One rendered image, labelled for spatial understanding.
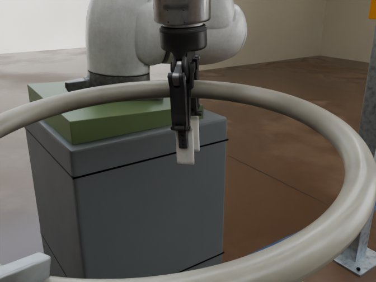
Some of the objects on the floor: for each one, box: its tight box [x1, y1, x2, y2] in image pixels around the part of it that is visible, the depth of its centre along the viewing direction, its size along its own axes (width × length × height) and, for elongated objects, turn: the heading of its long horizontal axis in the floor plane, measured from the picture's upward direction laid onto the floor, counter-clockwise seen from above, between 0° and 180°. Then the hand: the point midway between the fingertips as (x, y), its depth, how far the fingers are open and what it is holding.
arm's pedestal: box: [24, 109, 228, 279], centre depth 117 cm, size 50×50×80 cm
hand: (187, 140), depth 71 cm, fingers closed on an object, 4 cm apart
